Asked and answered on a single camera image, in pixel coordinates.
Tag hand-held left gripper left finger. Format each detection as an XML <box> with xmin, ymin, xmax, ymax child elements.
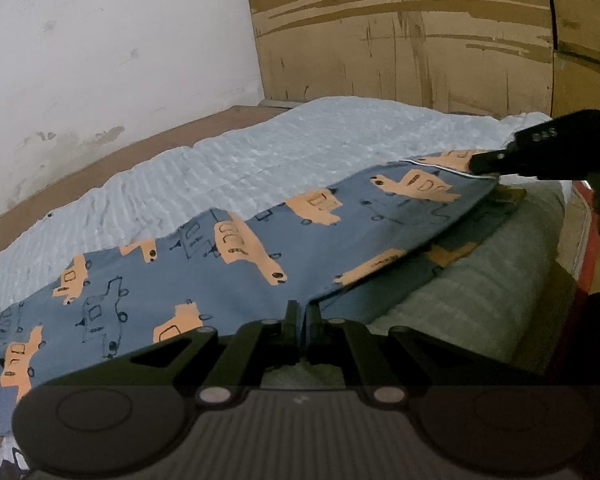
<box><xmin>45</xmin><ymin>301</ymin><xmax>300</xmax><ymax>408</ymax></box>

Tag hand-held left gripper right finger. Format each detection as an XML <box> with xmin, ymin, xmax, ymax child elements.
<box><xmin>307</xmin><ymin>304</ymin><xmax>561</xmax><ymax>406</ymax></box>

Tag black cable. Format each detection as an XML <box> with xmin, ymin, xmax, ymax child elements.
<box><xmin>555</xmin><ymin>42</ymin><xmax>600</xmax><ymax>126</ymax></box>

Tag red cloth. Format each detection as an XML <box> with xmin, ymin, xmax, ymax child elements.
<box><xmin>572</xmin><ymin>182</ymin><xmax>600</xmax><ymax>281</ymax></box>

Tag grey-green folded cloth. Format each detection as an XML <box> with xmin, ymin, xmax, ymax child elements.
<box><xmin>370</xmin><ymin>180</ymin><xmax>581</xmax><ymax>376</ymax></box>

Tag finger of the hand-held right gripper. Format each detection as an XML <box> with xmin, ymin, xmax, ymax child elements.
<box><xmin>469</xmin><ymin>146</ymin><xmax>518</xmax><ymax>177</ymax></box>

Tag light blue ribbed blanket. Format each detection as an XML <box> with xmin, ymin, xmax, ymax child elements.
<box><xmin>0</xmin><ymin>96</ymin><xmax>556</xmax><ymax>306</ymax></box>

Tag blue pants with orange cars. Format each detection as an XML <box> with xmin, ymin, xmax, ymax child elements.
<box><xmin>0</xmin><ymin>147</ymin><xmax>528</xmax><ymax>441</ymax></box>

